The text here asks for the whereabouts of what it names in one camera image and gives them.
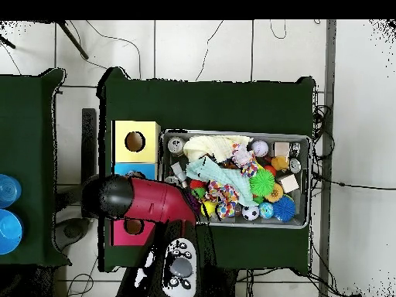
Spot mint green cloth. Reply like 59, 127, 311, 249
185, 155, 259, 207

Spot wooden box with three holes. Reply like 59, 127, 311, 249
110, 119, 162, 248

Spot cream cloth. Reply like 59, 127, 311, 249
183, 135, 253, 164

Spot silver drink can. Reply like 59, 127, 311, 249
166, 136, 186, 155

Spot white cloth with colourful dots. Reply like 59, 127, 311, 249
205, 179, 241, 219
231, 143, 259, 178

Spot dark green tablecloth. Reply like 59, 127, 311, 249
0, 67, 72, 268
97, 66, 316, 276

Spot baseball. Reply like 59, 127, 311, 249
251, 139, 270, 158

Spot green spiky ball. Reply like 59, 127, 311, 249
248, 168, 275, 197

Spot soccer ball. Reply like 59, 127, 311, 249
241, 204, 261, 221

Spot blue spiky ball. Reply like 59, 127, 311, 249
271, 194, 297, 223

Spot black tripod leg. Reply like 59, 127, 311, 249
56, 20, 90, 60
0, 33, 16, 50

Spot small blue bowl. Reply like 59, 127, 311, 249
0, 174, 22, 209

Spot large blue bowl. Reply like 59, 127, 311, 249
0, 208, 24, 255

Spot wire mesh bin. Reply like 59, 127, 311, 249
160, 128, 312, 230

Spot black cable with connector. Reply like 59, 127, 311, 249
312, 172, 396, 190

